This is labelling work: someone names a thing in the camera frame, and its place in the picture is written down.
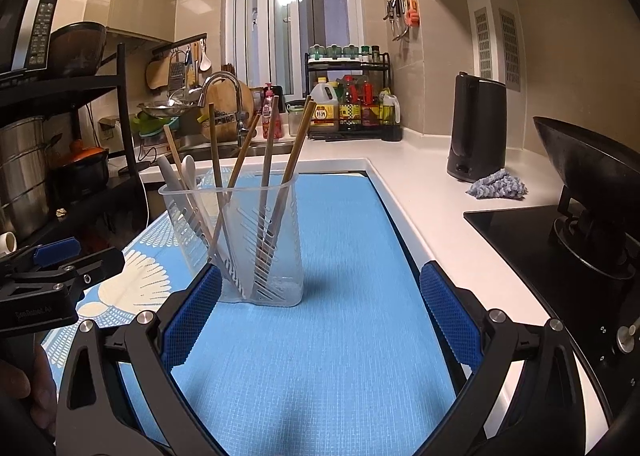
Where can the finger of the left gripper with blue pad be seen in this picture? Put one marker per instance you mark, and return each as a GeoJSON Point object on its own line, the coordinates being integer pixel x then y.
{"type": "Point", "coordinates": [57, 252]}

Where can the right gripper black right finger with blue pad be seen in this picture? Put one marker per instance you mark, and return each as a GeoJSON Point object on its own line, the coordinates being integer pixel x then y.
{"type": "Point", "coordinates": [546, 415]}

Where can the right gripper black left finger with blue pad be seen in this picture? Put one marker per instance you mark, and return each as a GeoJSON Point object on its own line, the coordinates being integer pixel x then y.
{"type": "Point", "coordinates": [95, 412]}

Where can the wooden chopstick crossing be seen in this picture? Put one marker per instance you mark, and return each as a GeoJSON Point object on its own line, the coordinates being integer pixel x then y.
{"type": "Point", "coordinates": [177, 161]}

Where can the wooden chopstick of group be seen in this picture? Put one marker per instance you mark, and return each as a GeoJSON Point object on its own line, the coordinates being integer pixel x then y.
{"type": "Point", "coordinates": [267, 156]}

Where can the white ceramic spoon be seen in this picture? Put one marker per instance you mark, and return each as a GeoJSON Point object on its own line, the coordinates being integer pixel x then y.
{"type": "Point", "coordinates": [189, 175]}

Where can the fork with white handle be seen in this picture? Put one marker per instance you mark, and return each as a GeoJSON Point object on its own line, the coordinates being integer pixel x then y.
{"type": "Point", "coordinates": [167, 181]}

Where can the chrome kitchen faucet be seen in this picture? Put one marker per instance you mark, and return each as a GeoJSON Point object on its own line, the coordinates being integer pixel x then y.
{"type": "Point", "coordinates": [232, 103]}

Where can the person's hand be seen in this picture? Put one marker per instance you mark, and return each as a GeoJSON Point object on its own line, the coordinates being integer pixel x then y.
{"type": "Point", "coordinates": [39, 387]}

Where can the steel stock pot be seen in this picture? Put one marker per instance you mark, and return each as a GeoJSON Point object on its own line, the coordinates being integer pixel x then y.
{"type": "Point", "coordinates": [24, 206]}

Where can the black metal shelf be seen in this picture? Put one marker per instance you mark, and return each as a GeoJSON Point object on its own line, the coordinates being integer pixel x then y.
{"type": "Point", "coordinates": [97, 197]}

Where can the clear plastic utensil cup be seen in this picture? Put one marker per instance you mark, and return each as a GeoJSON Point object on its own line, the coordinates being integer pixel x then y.
{"type": "Point", "coordinates": [250, 232]}

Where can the black induction cooktop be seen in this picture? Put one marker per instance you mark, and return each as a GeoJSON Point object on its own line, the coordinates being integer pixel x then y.
{"type": "Point", "coordinates": [600, 312]}

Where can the blue patterned table mat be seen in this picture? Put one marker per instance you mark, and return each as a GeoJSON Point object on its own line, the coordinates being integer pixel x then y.
{"type": "Point", "coordinates": [355, 369]}

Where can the pink dish soap bottle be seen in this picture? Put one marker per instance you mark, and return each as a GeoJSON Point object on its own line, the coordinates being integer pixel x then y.
{"type": "Point", "coordinates": [271, 119]}

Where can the dark bowl on shelf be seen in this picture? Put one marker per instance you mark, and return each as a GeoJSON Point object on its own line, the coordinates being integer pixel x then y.
{"type": "Point", "coordinates": [76, 50]}

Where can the blue grey dish cloth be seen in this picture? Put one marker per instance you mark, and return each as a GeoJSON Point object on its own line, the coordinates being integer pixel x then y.
{"type": "Point", "coordinates": [500, 184]}

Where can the yellow oil jug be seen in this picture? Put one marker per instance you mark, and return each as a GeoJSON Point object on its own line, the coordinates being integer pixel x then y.
{"type": "Point", "coordinates": [326, 115]}

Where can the black wok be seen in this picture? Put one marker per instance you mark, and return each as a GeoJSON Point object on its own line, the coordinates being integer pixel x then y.
{"type": "Point", "coordinates": [600, 197]}

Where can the microwave oven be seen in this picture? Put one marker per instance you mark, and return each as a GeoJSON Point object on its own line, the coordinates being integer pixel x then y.
{"type": "Point", "coordinates": [26, 27]}

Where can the black condiment rack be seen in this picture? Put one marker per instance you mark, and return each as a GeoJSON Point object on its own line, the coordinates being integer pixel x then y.
{"type": "Point", "coordinates": [363, 83]}

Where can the black electric kettle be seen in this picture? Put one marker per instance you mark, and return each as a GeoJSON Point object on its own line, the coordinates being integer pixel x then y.
{"type": "Point", "coordinates": [478, 136]}

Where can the hanging utensils on wall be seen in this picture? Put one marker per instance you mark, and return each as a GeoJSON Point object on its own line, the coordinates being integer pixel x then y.
{"type": "Point", "coordinates": [403, 16]}

